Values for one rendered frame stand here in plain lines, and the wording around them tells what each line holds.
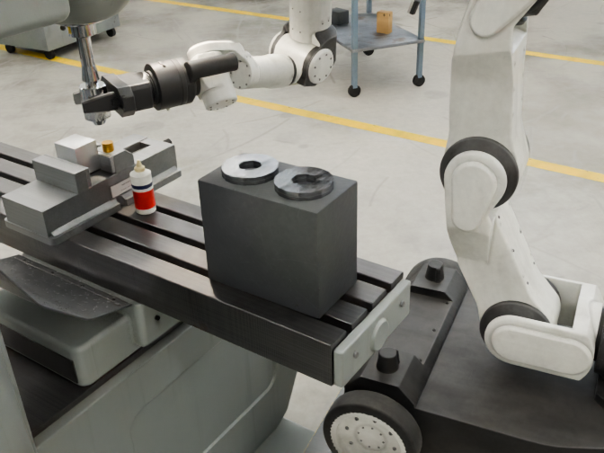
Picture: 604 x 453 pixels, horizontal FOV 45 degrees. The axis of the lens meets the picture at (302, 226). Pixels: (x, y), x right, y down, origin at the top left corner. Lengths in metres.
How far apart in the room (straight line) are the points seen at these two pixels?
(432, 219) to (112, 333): 2.15
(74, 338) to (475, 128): 0.80
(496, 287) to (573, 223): 1.91
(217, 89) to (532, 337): 0.76
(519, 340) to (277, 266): 0.57
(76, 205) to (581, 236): 2.34
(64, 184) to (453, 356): 0.88
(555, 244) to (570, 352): 1.73
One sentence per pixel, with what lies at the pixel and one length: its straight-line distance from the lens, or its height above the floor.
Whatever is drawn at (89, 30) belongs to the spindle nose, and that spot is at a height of 1.29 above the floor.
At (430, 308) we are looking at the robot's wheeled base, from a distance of 1.72.
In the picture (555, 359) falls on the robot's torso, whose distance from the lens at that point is 1.50.
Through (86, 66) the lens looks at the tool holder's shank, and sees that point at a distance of 1.35.
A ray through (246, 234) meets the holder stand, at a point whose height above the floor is 1.04.
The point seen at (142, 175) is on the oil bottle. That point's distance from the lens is 1.42.
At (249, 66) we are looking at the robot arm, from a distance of 1.48.
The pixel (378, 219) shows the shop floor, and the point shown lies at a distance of 3.26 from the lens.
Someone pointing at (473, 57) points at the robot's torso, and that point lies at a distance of 1.28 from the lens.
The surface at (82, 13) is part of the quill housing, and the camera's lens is 1.26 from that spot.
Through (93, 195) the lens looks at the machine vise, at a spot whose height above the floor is 0.97.
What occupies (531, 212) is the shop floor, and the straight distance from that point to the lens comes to 3.41.
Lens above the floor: 1.61
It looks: 30 degrees down
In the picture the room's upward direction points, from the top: 2 degrees counter-clockwise
